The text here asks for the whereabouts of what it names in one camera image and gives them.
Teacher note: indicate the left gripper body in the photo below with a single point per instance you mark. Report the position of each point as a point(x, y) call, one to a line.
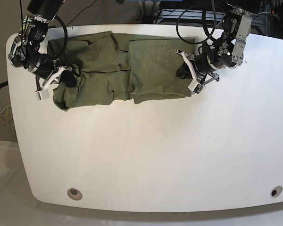
point(201, 69)

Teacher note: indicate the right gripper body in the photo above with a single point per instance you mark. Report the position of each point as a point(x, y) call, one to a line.
point(48, 69)

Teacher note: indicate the olive green T-shirt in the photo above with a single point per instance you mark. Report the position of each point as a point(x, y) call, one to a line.
point(113, 66)

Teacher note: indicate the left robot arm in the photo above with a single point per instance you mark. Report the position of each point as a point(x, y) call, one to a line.
point(226, 51)

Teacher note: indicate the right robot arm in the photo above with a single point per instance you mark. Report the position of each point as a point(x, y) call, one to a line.
point(25, 48)

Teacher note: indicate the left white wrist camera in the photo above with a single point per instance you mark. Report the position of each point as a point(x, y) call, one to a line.
point(195, 87)

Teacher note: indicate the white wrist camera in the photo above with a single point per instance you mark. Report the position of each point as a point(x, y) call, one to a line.
point(195, 87)
point(42, 95)

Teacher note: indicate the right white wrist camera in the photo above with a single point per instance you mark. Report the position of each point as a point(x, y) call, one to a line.
point(42, 95)

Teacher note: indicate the aluminium frame rail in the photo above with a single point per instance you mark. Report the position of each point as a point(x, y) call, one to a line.
point(259, 23)

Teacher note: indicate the left table cable grommet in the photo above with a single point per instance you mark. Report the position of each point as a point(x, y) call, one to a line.
point(74, 194)

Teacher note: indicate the table cable grommet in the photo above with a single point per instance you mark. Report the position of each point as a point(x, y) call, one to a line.
point(74, 194)
point(276, 191)

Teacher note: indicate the right table cable grommet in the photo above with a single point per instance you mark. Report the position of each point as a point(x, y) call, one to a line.
point(276, 191)

